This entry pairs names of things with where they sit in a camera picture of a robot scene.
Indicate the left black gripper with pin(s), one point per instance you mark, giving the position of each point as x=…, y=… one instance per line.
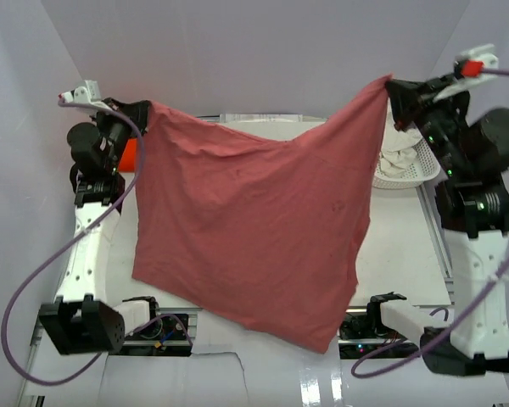
x=137, y=112

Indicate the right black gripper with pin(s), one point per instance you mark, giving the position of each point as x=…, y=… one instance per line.
x=411, y=100

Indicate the pink t-shirt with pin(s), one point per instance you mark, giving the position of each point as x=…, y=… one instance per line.
x=261, y=232

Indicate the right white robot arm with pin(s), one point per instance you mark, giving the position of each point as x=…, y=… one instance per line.
x=473, y=206

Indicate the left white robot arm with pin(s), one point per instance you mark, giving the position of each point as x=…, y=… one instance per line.
x=80, y=320

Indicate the folded orange t-shirt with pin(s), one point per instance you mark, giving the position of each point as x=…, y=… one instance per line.
x=128, y=159

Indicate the white t-shirt in basket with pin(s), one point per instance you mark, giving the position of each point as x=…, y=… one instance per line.
x=397, y=152

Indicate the white perforated plastic basket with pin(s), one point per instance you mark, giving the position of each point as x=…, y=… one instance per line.
x=420, y=166

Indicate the papers at table back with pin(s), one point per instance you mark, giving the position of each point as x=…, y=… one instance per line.
x=242, y=117

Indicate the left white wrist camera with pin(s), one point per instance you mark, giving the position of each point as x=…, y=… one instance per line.
x=85, y=92

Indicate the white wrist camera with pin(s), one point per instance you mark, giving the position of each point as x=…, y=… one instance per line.
x=468, y=71
x=85, y=92

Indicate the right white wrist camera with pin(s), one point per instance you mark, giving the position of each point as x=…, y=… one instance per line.
x=468, y=71

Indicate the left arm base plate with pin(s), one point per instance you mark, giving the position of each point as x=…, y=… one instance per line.
x=169, y=336

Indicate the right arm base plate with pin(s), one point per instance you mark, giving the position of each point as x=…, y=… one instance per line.
x=356, y=338

